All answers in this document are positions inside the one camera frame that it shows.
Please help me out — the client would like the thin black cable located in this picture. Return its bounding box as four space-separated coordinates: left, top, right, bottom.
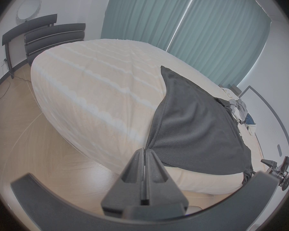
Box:
0 59 34 100

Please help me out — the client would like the grey garment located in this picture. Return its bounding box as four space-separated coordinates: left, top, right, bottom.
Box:
228 98 249 124

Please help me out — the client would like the black garment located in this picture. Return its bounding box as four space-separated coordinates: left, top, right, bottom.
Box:
146 65 255 187

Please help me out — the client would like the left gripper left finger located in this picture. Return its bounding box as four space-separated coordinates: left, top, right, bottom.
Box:
101 148 145 212

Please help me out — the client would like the bed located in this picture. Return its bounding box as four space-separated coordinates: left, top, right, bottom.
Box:
30 38 289 194

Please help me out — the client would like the round white mirror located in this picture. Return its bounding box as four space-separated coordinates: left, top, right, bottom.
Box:
16 0 43 24

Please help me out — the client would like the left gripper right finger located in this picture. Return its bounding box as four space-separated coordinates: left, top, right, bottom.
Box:
145 149 189 212

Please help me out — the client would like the blue-green curtain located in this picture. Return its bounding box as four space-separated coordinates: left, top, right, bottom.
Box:
167 0 272 88
101 0 198 53

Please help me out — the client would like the dark dressing table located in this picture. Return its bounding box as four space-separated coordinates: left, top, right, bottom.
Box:
2 14 58 73

